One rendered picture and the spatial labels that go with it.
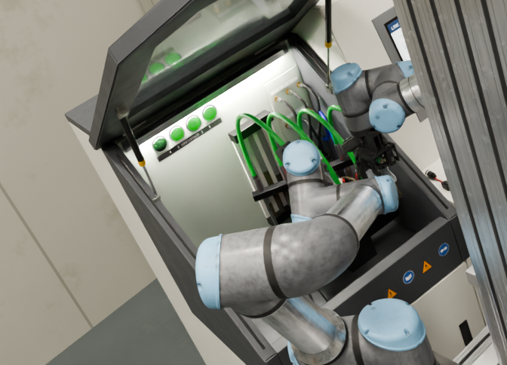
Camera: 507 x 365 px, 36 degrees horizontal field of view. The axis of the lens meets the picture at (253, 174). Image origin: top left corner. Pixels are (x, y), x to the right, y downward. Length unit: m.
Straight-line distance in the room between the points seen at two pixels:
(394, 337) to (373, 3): 1.16
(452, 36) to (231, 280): 0.48
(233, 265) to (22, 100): 2.69
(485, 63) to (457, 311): 1.38
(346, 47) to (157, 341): 2.08
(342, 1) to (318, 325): 1.13
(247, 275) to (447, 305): 1.26
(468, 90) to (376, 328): 0.54
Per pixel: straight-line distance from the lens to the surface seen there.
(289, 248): 1.16
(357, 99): 1.81
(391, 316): 1.54
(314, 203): 1.56
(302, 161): 1.57
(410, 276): 2.22
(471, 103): 1.19
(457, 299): 2.39
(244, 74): 2.33
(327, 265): 1.18
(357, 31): 2.31
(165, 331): 3.93
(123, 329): 4.11
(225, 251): 1.21
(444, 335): 2.42
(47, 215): 3.95
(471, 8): 1.10
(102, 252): 4.12
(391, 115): 1.66
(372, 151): 1.89
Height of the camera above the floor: 2.29
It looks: 28 degrees down
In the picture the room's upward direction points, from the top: 24 degrees counter-clockwise
